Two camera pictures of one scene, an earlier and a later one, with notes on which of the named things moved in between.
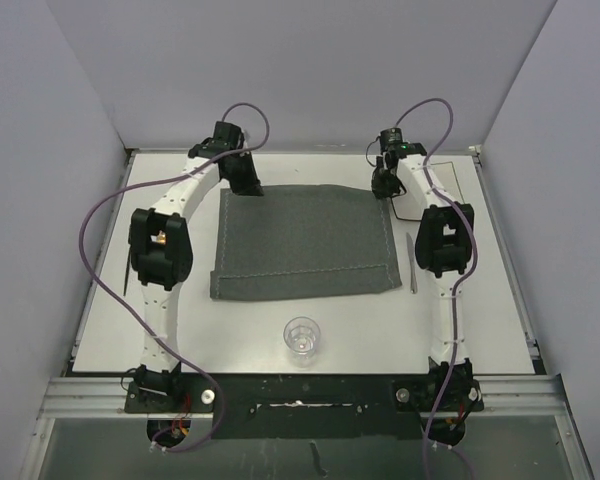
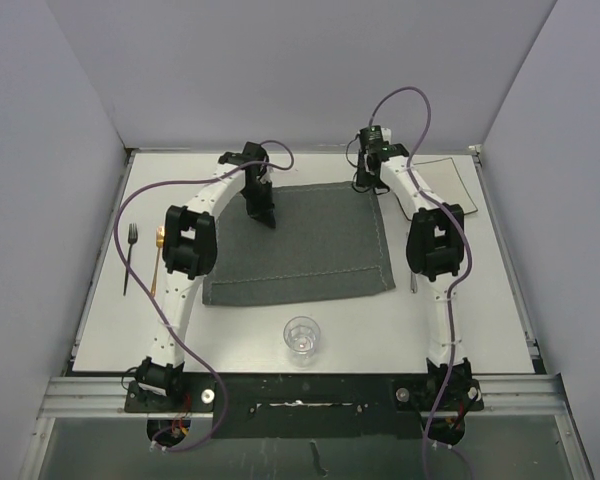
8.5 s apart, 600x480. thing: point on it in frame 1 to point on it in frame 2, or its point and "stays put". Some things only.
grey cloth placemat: (301, 241) stays put
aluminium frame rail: (521, 397) stays put
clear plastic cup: (302, 337) stays put
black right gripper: (380, 188) to (364, 180)
